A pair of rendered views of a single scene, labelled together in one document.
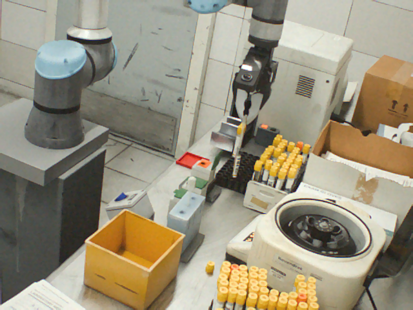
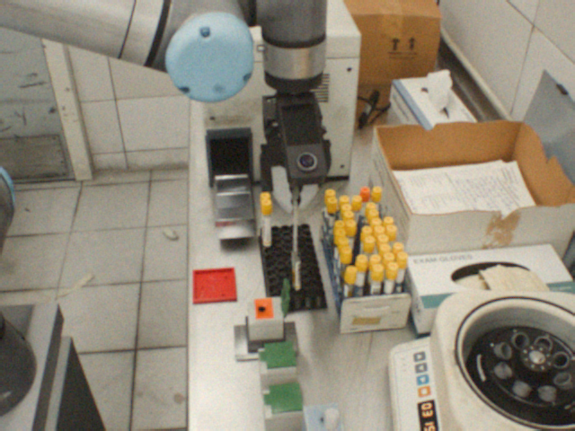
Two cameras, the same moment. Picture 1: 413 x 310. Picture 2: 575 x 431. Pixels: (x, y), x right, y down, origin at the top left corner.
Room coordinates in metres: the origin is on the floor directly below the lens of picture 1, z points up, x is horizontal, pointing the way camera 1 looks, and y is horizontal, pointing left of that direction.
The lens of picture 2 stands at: (0.71, 0.20, 1.59)
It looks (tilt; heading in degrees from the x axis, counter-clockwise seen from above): 40 degrees down; 337
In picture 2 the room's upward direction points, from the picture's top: straight up
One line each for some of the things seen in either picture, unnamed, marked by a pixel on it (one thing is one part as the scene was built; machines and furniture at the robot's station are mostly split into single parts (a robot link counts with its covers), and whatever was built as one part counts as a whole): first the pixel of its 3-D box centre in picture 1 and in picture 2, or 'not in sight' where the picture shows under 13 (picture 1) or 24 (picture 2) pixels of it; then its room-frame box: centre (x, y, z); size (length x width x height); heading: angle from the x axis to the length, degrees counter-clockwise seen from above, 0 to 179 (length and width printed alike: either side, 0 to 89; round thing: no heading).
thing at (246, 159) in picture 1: (244, 155); (291, 245); (1.34, -0.09, 0.93); 0.17 x 0.09 x 0.11; 163
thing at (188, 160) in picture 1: (193, 161); (214, 285); (1.36, 0.03, 0.88); 0.07 x 0.07 x 0.01; 73
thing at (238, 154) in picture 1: (235, 165); (296, 273); (1.29, -0.08, 0.93); 0.01 x 0.01 x 0.10; 73
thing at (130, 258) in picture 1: (133, 259); not in sight; (0.86, 0.10, 0.92); 0.13 x 0.13 x 0.10; 70
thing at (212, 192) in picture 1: (201, 185); (265, 336); (1.22, 0.00, 0.89); 0.09 x 0.05 x 0.04; 71
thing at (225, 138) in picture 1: (235, 126); (232, 188); (1.53, -0.06, 0.92); 0.21 x 0.07 x 0.05; 163
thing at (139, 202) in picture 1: (137, 213); not in sight; (1.02, 0.12, 0.92); 0.13 x 0.07 x 0.08; 73
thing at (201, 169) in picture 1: (202, 175); (265, 323); (1.22, 0.00, 0.92); 0.05 x 0.04 x 0.06; 71
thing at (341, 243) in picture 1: (319, 238); (529, 373); (0.98, -0.25, 0.97); 0.15 x 0.15 x 0.07
